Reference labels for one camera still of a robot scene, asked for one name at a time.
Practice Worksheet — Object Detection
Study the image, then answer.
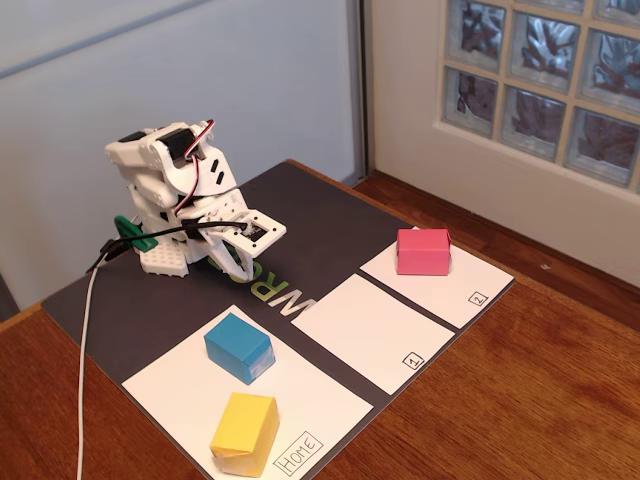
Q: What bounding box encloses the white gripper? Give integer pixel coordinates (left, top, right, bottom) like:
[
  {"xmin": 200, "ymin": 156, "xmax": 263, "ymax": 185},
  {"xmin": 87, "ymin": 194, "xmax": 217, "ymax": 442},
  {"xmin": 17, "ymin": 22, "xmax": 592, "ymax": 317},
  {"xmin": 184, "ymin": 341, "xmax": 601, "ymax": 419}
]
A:
[{"xmin": 182, "ymin": 188, "xmax": 257, "ymax": 282}]

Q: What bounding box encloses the blue paper box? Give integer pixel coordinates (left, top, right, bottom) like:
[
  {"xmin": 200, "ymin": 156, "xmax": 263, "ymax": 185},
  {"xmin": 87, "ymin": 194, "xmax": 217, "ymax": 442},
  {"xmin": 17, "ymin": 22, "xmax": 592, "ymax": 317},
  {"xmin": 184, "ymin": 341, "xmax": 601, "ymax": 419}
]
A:
[{"xmin": 203, "ymin": 312, "xmax": 278, "ymax": 386}]

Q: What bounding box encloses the white sheet marked HOME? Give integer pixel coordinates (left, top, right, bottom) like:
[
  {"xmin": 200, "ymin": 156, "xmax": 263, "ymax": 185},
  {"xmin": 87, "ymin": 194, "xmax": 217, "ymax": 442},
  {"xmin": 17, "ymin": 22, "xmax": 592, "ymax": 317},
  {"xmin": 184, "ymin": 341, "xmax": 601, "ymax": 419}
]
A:
[{"xmin": 121, "ymin": 303, "xmax": 376, "ymax": 480}]

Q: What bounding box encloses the yellow paper box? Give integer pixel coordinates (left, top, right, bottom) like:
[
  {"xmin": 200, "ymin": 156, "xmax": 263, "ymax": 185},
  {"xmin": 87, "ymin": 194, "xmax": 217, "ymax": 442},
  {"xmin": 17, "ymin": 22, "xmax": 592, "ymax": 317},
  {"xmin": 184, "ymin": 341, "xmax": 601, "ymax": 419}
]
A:
[{"xmin": 208, "ymin": 391, "xmax": 281, "ymax": 479}]

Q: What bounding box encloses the pink paper box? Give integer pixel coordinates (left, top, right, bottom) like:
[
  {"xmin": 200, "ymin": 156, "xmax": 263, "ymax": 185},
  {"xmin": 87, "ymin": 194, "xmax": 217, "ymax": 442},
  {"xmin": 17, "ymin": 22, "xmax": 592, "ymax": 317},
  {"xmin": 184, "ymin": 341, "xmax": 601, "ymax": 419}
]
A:
[{"xmin": 395, "ymin": 227, "xmax": 454, "ymax": 277}]

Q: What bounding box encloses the black mat with WROB print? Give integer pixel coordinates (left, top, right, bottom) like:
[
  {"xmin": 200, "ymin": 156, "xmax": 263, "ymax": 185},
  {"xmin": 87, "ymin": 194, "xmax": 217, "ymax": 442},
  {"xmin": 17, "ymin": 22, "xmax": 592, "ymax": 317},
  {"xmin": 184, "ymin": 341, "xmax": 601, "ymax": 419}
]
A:
[{"xmin": 40, "ymin": 158, "xmax": 517, "ymax": 480}]

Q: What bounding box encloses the green clamp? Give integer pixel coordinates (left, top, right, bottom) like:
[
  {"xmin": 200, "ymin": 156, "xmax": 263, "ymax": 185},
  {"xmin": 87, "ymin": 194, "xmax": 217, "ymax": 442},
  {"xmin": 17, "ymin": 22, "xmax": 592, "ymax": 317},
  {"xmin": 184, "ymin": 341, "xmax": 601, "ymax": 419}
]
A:
[{"xmin": 113, "ymin": 214, "xmax": 157, "ymax": 252}]

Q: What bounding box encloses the white sheet marked 1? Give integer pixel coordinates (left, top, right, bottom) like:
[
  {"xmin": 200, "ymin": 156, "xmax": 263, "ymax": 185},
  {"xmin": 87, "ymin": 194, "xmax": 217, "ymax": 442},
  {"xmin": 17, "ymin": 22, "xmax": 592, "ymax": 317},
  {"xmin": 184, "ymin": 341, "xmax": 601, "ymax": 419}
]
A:
[{"xmin": 291, "ymin": 273, "xmax": 457, "ymax": 396}]

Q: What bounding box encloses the white sheet marked 2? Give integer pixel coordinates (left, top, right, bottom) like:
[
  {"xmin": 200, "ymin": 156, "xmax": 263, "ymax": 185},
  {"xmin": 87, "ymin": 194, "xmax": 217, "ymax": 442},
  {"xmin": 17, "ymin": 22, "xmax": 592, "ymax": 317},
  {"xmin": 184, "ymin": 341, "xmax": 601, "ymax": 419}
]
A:
[{"xmin": 359, "ymin": 225, "xmax": 516, "ymax": 330}]

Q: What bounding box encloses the glass block window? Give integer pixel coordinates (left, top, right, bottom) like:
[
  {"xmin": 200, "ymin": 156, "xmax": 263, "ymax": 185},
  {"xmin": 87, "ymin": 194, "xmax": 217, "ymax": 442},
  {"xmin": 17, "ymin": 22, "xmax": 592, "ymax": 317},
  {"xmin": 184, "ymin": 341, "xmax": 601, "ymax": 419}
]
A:
[{"xmin": 439, "ymin": 0, "xmax": 640, "ymax": 196}]

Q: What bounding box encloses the camera board in white frame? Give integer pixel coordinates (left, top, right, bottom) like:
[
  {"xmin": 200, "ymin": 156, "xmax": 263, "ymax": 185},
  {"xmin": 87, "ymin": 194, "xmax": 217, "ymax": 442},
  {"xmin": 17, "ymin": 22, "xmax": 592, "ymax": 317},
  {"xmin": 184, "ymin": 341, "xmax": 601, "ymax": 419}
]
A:
[{"xmin": 209, "ymin": 209, "xmax": 288, "ymax": 260}]

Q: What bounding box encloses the black camera cable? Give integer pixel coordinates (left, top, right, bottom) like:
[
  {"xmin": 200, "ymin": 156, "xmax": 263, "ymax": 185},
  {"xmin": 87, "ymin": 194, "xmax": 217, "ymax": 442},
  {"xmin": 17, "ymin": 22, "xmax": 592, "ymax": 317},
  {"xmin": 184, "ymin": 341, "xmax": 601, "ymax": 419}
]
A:
[{"xmin": 87, "ymin": 221, "xmax": 249, "ymax": 274}]

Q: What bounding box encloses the black cable plug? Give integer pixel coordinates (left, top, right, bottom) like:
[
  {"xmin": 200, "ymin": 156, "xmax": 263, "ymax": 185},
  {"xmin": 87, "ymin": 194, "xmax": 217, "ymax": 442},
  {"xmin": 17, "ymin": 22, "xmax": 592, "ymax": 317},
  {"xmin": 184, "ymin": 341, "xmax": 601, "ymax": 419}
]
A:
[{"xmin": 97, "ymin": 237, "xmax": 129, "ymax": 264}]

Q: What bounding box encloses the white cable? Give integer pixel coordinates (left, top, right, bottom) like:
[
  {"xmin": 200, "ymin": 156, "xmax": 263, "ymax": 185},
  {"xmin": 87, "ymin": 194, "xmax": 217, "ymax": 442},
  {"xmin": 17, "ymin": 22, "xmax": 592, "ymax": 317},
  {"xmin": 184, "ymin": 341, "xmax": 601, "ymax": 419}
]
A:
[{"xmin": 74, "ymin": 252, "xmax": 109, "ymax": 480}]

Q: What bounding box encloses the grey metal frame post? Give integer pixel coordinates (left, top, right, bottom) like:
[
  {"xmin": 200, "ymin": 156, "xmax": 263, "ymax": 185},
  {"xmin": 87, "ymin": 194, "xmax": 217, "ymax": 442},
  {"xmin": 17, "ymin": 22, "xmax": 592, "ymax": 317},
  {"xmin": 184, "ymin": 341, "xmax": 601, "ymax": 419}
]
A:
[{"xmin": 346, "ymin": 0, "xmax": 374, "ymax": 187}]

